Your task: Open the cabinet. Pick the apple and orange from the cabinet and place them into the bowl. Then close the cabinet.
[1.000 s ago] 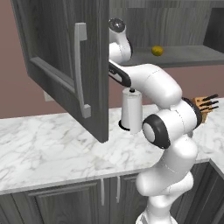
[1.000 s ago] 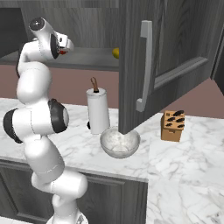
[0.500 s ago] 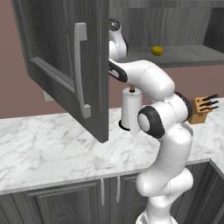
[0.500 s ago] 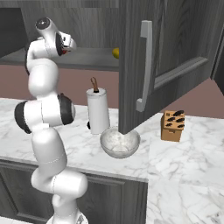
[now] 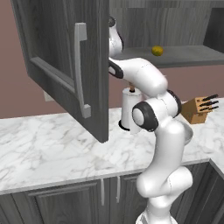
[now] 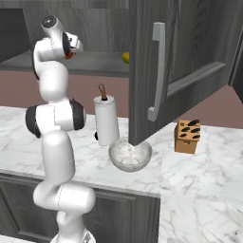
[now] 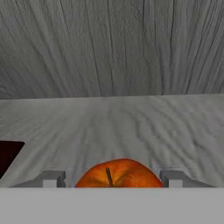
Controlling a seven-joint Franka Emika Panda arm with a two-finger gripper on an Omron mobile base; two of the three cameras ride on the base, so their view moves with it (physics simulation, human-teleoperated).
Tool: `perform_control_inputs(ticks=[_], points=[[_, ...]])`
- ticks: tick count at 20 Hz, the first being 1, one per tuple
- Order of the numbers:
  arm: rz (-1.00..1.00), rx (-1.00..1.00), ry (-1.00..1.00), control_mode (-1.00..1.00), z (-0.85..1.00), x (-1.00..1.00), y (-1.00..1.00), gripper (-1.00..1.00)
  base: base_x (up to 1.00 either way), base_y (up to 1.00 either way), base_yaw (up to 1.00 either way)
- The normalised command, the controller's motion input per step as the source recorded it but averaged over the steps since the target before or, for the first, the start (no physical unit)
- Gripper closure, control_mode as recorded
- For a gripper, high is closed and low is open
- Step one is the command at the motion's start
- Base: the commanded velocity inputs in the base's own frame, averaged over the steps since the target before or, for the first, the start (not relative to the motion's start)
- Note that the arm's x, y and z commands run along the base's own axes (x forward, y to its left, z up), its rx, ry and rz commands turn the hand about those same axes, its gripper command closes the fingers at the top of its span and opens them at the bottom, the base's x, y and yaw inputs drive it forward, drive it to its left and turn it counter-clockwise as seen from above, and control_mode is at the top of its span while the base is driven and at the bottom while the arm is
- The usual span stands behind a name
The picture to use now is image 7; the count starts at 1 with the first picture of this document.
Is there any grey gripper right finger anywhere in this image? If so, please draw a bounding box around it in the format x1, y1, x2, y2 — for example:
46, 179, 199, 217
159, 170, 215, 188

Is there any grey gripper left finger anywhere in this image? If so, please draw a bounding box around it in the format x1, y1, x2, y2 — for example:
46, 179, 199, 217
10, 170, 67, 188

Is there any red orange apple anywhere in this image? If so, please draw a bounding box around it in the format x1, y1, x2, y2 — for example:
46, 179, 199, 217
74, 157, 164, 188

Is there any grey wooden cabinet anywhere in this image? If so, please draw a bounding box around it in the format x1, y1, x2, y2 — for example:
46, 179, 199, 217
0, 0, 224, 188

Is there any dark maroon flat object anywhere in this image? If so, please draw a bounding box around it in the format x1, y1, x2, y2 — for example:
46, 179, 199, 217
0, 140, 25, 179

